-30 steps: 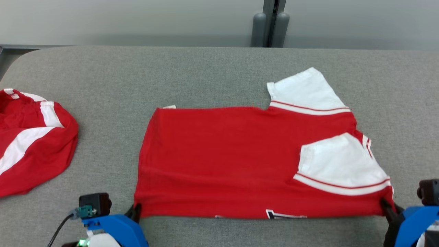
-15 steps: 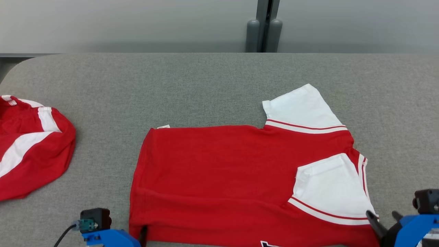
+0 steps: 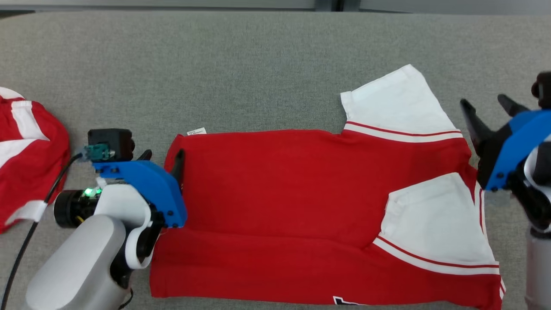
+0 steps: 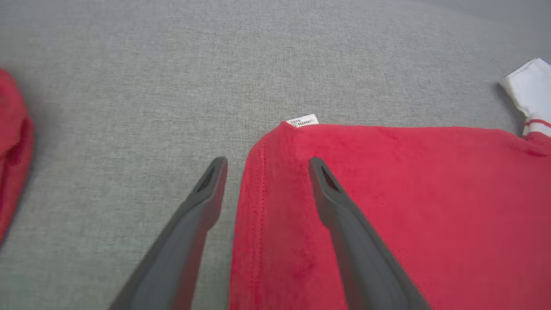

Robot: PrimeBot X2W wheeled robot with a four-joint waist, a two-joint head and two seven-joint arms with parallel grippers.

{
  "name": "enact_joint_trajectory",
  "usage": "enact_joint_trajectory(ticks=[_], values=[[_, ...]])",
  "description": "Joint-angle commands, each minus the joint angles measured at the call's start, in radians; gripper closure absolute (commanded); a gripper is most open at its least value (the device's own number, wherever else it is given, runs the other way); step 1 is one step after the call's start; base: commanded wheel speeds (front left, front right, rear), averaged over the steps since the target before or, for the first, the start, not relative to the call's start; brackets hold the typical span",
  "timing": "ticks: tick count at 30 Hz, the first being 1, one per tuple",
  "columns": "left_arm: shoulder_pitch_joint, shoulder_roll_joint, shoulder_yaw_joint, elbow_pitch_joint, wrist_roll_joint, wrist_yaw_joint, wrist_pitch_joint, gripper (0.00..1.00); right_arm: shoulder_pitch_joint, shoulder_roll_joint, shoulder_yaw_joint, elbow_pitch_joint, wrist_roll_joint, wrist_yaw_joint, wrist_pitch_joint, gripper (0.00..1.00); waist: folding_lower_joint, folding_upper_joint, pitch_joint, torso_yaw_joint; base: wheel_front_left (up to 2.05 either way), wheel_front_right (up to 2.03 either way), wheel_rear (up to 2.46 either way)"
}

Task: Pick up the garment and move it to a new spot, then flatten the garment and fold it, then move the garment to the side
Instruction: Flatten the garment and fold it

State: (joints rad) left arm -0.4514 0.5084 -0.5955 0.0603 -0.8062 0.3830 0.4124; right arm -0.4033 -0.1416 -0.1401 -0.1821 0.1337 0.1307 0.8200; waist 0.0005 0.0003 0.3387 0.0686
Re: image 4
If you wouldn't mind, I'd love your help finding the red shorts white waistband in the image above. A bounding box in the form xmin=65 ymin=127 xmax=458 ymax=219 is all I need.
xmin=0 ymin=67 xmax=35 ymax=246

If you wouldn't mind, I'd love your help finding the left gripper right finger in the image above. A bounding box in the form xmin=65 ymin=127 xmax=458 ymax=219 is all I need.
xmin=308 ymin=157 xmax=432 ymax=310

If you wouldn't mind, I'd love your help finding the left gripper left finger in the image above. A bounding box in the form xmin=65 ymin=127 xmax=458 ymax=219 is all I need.
xmin=108 ymin=156 xmax=229 ymax=310

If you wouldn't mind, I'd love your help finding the red shirt striped white trim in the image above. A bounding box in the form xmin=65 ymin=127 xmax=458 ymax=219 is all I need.
xmin=228 ymin=58 xmax=551 ymax=310

